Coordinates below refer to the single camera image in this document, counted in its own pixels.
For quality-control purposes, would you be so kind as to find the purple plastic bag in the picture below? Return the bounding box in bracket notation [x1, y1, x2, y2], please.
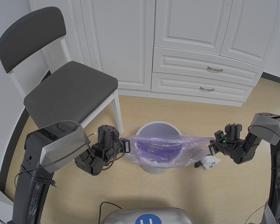
[120, 134, 216, 168]

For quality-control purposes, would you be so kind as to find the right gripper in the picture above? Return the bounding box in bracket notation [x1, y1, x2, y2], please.
[208, 141, 227, 158]

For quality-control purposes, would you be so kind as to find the dark grey white chair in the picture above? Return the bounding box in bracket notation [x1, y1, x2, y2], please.
[0, 7, 124, 135]

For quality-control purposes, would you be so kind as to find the black cable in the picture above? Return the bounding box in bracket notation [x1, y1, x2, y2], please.
[245, 204, 272, 224]
[99, 202, 124, 224]

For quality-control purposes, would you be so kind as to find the white wardrobe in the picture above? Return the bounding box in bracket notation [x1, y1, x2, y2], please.
[28, 0, 280, 108]

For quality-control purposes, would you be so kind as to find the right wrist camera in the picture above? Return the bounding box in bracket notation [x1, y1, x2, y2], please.
[214, 130, 227, 140]

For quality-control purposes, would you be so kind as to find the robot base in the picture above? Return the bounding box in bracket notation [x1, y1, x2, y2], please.
[103, 208, 193, 224]

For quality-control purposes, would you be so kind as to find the white printed wrapper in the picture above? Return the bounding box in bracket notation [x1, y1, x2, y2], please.
[202, 155, 221, 170]

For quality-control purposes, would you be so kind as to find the white trash bin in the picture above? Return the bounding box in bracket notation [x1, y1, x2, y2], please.
[136, 122, 183, 174]

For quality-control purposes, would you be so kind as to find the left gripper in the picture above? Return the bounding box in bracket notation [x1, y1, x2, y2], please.
[113, 137, 131, 159]

